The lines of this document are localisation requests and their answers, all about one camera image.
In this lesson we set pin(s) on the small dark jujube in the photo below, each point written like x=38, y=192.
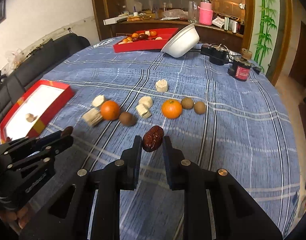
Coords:
x=67, y=131

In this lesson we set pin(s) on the white sugarcane chunk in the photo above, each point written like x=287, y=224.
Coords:
x=30, y=117

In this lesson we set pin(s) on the brown kiwi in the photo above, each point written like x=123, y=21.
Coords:
x=127, y=119
x=187, y=103
x=199, y=107

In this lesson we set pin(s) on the white foam bowl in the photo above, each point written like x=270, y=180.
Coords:
x=182, y=42

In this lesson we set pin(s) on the orange tangerine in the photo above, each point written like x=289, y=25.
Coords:
x=110, y=110
x=171, y=109

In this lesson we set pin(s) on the dark red jujube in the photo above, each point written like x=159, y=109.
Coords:
x=153, y=139

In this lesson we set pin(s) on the black leather sofa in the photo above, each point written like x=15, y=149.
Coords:
x=43, y=60

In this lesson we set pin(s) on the wooden sideboard cabinet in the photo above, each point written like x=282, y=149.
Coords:
x=122, y=17

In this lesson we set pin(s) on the person's left hand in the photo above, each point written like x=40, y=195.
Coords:
x=22, y=216

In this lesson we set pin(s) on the blue plaid tablecloth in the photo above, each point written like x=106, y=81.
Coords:
x=245, y=127

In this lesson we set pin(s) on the pink thermos bottle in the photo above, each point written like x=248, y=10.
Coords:
x=205, y=12

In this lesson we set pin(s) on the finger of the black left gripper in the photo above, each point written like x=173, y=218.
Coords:
x=43, y=152
x=31, y=145

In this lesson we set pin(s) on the far red tray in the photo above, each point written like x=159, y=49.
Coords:
x=151, y=39

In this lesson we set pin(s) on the black power adapter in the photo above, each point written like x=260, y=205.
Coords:
x=217, y=54

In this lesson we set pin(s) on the black red jar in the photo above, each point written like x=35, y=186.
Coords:
x=241, y=65

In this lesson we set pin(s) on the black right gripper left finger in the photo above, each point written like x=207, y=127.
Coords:
x=88, y=205

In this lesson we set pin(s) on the near red tray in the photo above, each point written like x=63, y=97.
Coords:
x=44, y=100

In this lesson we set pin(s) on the white cane chunk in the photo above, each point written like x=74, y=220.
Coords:
x=161, y=86
x=92, y=117
x=146, y=101
x=98, y=101
x=143, y=111

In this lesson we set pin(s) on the red tray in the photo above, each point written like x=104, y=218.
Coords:
x=44, y=100
x=151, y=39

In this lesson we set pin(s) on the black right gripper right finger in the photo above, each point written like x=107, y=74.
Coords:
x=215, y=201

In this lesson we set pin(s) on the glass tumbler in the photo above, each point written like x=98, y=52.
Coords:
x=193, y=12

